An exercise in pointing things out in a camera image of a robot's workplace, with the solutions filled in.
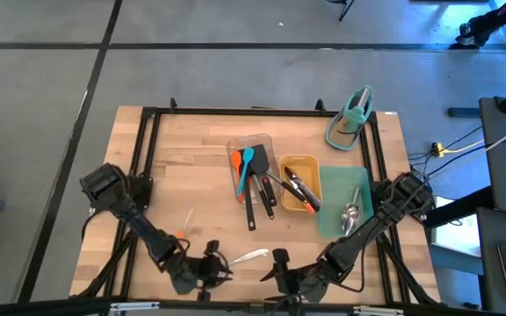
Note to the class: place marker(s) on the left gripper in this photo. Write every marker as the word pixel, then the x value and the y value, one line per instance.
pixel 211 271

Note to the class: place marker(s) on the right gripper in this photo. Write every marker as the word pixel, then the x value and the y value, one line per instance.
pixel 305 281

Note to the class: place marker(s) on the black slotted turner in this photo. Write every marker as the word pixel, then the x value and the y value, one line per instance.
pixel 267 208

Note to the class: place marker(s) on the black slotted spoon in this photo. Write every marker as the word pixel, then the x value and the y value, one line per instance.
pixel 250 210

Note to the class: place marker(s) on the short black red-marked utensil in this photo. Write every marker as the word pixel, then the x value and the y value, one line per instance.
pixel 269 191

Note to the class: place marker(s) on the steel scoop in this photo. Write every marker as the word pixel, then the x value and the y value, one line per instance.
pixel 350 217

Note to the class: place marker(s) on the teal silicone spatula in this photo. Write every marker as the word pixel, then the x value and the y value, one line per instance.
pixel 246 167

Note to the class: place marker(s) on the long orange spatula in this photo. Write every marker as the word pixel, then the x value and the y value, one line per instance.
pixel 235 160

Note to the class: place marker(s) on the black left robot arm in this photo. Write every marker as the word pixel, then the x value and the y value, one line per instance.
pixel 139 224

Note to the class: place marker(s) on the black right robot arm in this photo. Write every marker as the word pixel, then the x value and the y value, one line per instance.
pixel 380 215

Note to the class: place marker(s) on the small white orange utensil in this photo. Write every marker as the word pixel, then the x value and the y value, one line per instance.
pixel 188 219

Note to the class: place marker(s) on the yellow plastic bin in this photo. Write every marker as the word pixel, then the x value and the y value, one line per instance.
pixel 288 197

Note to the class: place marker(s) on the teal plastic tray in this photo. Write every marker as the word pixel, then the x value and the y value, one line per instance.
pixel 336 193

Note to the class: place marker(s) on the clear plastic bin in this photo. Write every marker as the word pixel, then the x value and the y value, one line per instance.
pixel 233 142

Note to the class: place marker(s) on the white panel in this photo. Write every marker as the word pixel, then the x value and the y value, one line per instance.
pixel 455 237

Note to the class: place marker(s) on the blue-grey desk foot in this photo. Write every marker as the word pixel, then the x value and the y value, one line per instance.
pixel 464 112

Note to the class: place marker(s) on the black chair base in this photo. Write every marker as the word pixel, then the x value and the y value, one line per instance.
pixel 343 9

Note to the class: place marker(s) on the person's leg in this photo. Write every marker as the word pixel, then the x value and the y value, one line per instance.
pixel 477 26

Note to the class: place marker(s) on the black aluminium table frame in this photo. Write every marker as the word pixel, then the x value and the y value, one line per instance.
pixel 257 111

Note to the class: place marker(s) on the black frame beam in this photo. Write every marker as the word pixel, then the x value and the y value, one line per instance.
pixel 38 308

